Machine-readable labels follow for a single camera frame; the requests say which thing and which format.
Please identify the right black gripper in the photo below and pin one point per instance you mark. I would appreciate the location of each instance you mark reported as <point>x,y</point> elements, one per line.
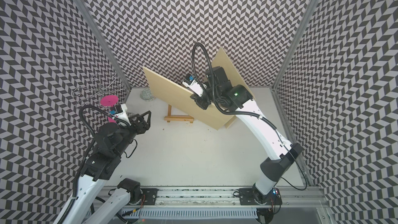
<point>199,100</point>

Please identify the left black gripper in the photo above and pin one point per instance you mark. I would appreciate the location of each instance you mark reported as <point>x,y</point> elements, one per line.
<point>145,125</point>

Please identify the wooden easel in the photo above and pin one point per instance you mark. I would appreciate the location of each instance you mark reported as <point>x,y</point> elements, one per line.
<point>183,118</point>

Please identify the plywood board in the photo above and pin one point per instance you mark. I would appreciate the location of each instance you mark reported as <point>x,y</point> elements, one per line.
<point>221,59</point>
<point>179,97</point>

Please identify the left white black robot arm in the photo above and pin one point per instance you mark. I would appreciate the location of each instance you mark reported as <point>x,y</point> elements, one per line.
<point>100,160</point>

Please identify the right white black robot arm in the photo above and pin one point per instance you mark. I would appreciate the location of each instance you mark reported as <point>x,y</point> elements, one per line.
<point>238,101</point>

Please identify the pink plastic wine glass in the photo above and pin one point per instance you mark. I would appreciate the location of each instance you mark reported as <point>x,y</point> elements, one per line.
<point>110,102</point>

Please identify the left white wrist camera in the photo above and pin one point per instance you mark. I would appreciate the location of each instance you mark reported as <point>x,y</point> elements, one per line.
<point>120,112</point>

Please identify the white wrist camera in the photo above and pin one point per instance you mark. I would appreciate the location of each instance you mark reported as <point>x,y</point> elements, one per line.
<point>191,83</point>
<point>120,112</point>

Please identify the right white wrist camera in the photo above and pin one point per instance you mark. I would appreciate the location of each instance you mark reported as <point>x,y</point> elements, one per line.
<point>191,83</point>

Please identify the metal wire glass rack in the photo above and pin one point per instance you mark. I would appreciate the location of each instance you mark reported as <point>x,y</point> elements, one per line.
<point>97,88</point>

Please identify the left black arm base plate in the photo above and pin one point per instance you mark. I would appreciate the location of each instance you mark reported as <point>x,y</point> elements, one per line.
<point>148,196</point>

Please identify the aluminium front rail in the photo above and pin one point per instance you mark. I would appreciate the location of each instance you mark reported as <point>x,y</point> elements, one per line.
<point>211,203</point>

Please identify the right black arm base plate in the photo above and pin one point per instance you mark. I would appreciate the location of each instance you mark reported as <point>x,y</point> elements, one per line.
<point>252,196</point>

